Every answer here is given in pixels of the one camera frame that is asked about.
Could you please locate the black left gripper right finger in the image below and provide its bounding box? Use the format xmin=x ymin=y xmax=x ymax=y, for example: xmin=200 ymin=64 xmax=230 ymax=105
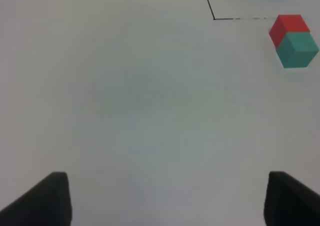
xmin=263 ymin=171 xmax=320 ymax=226

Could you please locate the red block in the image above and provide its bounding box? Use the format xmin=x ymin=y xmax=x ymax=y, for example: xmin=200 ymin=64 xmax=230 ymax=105
xmin=269 ymin=14 xmax=310 ymax=48

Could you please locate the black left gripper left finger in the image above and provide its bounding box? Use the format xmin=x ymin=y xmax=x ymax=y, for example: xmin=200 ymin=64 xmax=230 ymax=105
xmin=0 ymin=172 xmax=73 ymax=226

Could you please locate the green block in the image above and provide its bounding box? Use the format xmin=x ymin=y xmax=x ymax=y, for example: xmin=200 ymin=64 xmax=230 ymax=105
xmin=276 ymin=32 xmax=319 ymax=68

